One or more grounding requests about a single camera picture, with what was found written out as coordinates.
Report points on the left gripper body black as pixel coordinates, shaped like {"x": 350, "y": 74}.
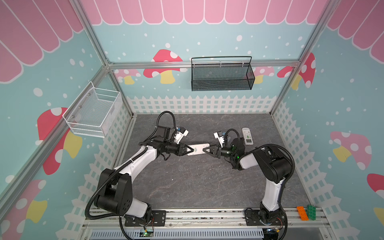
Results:
{"x": 172, "y": 148}

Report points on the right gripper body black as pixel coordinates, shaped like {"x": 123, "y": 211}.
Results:
{"x": 214, "y": 150}

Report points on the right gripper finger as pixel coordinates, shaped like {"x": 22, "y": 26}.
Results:
{"x": 212, "y": 153}
{"x": 211, "y": 147}

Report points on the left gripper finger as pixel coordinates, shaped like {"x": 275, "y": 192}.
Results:
{"x": 186, "y": 147}
{"x": 185, "y": 152}

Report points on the white remote control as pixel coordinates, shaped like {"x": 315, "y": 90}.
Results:
{"x": 198, "y": 149}
{"x": 247, "y": 137}

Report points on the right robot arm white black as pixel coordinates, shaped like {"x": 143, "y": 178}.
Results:
{"x": 275, "y": 162}

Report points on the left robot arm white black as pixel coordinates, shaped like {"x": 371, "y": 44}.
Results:
{"x": 114, "y": 194}

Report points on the orange toy brick right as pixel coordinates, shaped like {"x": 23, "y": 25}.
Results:
{"x": 302, "y": 213}

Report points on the green toy brick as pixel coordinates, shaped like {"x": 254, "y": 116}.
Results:
{"x": 311, "y": 212}

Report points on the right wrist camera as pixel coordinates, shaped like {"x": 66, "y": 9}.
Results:
{"x": 220, "y": 136}

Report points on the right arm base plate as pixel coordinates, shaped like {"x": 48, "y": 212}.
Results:
{"x": 256, "y": 217}

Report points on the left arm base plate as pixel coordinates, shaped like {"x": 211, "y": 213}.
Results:
{"x": 154, "y": 218}

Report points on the black mesh wall basket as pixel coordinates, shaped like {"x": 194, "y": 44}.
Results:
{"x": 229, "y": 73}

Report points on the white wire wall basket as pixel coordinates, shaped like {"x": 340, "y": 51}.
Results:
{"x": 93, "y": 112}

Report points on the aluminium front rail frame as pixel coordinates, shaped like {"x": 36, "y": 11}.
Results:
{"x": 210, "y": 224}

